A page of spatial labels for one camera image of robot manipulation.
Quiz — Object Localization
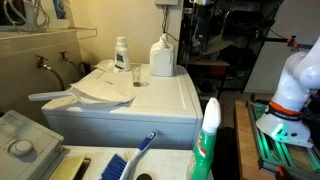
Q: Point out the dark hanging wires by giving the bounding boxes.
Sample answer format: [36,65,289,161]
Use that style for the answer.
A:
[161,4,180,43]

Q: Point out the white wall shelf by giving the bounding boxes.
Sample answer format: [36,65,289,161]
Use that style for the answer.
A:
[0,26,98,42]

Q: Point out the black metal storage rack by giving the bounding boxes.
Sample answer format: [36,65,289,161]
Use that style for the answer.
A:
[176,0,285,102]

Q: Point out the white washing machine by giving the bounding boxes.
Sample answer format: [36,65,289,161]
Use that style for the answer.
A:
[41,63,204,150]

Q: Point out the white appliance with round knob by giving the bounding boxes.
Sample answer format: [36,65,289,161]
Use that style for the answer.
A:
[0,109,214,180]

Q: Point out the white crumpled cloth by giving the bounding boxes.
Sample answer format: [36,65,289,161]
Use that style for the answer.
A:
[93,59,118,74]

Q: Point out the small white bottle blue label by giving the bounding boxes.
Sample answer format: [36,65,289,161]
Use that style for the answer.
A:
[114,36,132,73]

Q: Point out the dark round disc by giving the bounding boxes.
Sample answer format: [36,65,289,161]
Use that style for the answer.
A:
[136,173,154,180]

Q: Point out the white bundled cables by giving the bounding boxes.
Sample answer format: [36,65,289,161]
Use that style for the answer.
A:
[0,0,51,33]

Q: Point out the white wall electrical box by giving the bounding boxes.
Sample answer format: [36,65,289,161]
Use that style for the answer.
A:
[154,0,180,6]

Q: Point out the grey water supply hose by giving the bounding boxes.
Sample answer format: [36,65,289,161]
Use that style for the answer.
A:
[66,59,86,79]
[43,64,66,92]

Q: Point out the large white detergent jug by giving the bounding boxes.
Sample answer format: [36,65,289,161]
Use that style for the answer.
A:
[149,33,175,78]

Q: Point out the blue brush white handle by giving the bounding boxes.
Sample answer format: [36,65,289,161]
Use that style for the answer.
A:
[99,131,157,180]

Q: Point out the aluminium frame with green light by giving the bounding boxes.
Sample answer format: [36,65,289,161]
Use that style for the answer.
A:
[246,99,320,178]

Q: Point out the clear glass cup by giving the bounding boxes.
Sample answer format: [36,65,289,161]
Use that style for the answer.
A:
[131,65,142,88]

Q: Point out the green spray bottle white cap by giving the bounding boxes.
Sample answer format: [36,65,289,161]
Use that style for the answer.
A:
[186,97,222,180]

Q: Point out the blue printed package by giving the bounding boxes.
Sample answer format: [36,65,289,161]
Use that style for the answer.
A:
[52,0,67,20]

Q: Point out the dark metal wall faucet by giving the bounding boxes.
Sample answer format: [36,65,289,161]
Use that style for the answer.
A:
[35,54,50,70]
[59,51,70,63]

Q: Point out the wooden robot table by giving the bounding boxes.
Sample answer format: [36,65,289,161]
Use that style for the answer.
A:
[234,99,320,180]

